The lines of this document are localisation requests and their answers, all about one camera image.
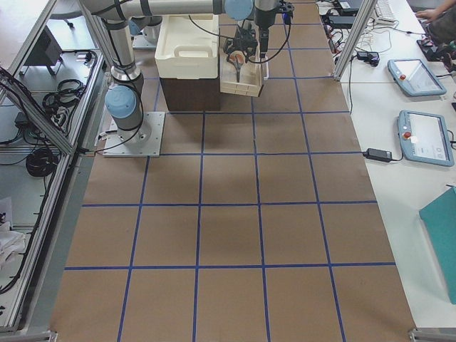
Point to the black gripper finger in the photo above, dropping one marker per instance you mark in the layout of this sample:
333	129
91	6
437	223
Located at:
263	42

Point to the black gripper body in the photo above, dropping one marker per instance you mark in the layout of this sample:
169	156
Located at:
262	18
245	40

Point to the orange grey scissors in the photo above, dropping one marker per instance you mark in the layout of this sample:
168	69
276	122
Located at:
236	58

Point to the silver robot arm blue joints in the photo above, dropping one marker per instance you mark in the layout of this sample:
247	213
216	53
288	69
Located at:
115	16

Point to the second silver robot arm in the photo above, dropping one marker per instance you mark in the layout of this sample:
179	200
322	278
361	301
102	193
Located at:
244	10

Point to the person hand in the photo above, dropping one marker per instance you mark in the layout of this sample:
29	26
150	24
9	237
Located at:
428	14

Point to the cream plastic bin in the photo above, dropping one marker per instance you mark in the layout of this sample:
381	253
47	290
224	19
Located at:
188	47

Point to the black power brick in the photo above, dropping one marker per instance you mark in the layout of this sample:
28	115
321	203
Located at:
342	22

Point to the dark wooden cabinet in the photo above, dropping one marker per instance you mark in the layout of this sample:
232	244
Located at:
187	95

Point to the far blue teach pendant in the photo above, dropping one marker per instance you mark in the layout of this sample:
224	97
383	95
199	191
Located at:
414	78

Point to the blue teach pendant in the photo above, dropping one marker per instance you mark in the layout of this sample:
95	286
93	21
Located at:
423	138
414	78

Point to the black power adapter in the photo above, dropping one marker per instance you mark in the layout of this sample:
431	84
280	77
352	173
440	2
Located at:
378	155

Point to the near blue teach pendant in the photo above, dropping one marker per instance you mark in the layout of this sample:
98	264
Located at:
423	138

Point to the black electronics box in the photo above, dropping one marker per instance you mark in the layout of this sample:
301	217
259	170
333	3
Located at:
46	52

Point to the teal folder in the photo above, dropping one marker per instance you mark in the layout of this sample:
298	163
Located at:
439	219

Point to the aluminium frame post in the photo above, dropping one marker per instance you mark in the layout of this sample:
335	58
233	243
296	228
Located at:
360	23

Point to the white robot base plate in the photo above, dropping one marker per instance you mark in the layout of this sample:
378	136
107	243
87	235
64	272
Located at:
147	142

